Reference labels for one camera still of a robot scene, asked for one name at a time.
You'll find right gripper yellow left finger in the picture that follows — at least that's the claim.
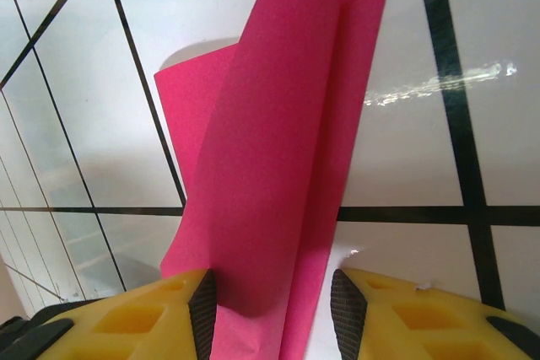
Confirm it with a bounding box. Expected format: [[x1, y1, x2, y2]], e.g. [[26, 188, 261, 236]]
[[8, 268, 219, 360]]

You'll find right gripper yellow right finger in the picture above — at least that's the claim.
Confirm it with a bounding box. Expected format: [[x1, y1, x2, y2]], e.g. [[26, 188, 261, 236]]
[[330, 266, 540, 360]]

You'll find pink paper sheet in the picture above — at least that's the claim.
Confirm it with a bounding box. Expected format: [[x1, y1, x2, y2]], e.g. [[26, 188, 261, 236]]
[[154, 0, 389, 360]]

